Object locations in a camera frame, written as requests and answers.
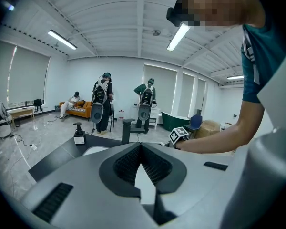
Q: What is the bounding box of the white cabinet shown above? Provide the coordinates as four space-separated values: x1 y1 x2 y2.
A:
131 105 162 130

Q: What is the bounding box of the black post stand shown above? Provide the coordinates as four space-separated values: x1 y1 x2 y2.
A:
121 118 136 145

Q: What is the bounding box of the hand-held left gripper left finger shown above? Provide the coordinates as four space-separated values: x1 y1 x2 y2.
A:
20 142 142 226

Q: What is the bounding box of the black folding chair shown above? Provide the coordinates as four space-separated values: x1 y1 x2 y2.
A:
107 102 116 132

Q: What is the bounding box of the large grey window blind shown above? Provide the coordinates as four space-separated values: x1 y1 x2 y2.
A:
7 45 51 107

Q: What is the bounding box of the person's black head camera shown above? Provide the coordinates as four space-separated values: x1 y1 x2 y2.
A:
166 0 201 28

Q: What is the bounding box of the black pump bottle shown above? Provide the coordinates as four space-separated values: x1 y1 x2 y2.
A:
72 122 87 146

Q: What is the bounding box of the narrow grey window blind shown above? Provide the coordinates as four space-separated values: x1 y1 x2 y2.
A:
195 78 206 115
178 73 195 118

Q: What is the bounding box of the orange sofa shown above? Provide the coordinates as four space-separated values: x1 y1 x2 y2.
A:
59 100 94 119

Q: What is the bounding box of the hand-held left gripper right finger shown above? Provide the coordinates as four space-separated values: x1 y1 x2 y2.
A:
134 142 252 229

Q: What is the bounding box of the person's head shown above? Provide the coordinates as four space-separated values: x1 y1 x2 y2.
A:
181 0 265 33

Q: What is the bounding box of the green bathtub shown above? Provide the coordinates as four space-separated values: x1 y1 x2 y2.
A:
160 111 190 132

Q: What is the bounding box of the person's right forearm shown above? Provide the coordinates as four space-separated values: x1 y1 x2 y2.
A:
175 101 266 154

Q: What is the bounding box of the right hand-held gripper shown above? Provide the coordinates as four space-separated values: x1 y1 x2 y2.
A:
168 126 190 150

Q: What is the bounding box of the blue chair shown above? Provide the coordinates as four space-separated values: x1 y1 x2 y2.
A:
184 114 203 138

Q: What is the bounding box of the wooden table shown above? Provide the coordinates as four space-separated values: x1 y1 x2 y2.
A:
8 105 37 126

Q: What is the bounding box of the white folding chair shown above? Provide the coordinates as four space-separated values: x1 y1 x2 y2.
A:
0 100 12 140

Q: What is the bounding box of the wide grey window blind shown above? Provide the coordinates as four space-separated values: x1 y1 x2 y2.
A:
143 64 177 114

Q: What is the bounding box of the cardboard box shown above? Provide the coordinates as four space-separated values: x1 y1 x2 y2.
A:
194 120 221 139

